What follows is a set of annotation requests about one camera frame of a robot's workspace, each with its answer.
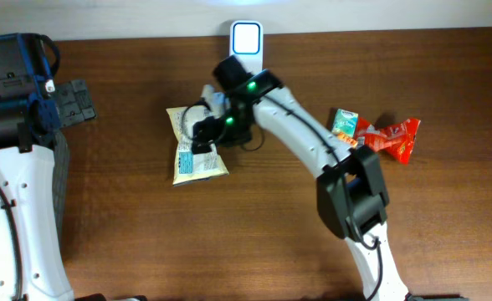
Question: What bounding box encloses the orange tissue pack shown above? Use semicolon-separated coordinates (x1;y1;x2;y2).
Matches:
336;132;358;148

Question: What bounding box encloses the black camera cable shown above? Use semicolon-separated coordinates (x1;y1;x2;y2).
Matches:
180;99;213;141

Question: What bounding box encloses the orange snack packet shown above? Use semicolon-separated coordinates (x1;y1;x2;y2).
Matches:
354;117;421;164

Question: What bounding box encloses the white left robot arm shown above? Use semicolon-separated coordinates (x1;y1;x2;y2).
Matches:
0;33;96;300

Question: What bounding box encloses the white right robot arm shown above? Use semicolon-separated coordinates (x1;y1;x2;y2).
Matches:
183;55;416;301

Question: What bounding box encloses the white barcode scanner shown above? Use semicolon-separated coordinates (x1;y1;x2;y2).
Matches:
229;20;264;74

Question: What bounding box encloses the cream chips bag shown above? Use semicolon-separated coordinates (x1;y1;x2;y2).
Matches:
167;105;228;186

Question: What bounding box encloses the teal tissue pack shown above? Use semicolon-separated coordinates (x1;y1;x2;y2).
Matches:
331;109;358;138

